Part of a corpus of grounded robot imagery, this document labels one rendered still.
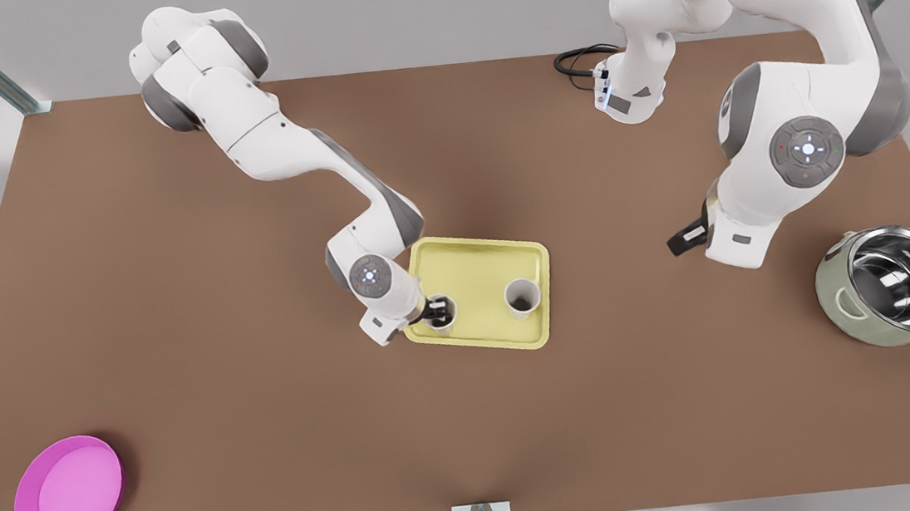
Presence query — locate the green steel-lined pot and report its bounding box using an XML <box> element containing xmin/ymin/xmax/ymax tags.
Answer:
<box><xmin>809</xmin><ymin>224</ymin><xmax>910</xmax><ymax>354</ymax></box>

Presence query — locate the white cup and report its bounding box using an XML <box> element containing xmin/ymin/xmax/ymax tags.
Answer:
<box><xmin>503</xmin><ymin>277</ymin><xmax>544</xmax><ymax>322</ymax></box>
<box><xmin>423</xmin><ymin>292</ymin><xmax>460</xmax><ymax>339</ymax></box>

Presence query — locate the pink round bowl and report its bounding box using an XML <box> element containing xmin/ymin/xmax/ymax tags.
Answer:
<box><xmin>7</xmin><ymin>431</ymin><xmax>127</xmax><ymax>511</ymax></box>

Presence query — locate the yellow rectangular tray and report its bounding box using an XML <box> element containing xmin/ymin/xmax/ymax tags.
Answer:
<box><xmin>395</xmin><ymin>226</ymin><xmax>558</xmax><ymax>363</ymax></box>

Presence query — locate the black cable loop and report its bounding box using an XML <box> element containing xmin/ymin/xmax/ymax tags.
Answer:
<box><xmin>552</xmin><ymin>42</ymin><xmax>627</xmax><ymax>95</ymax></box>

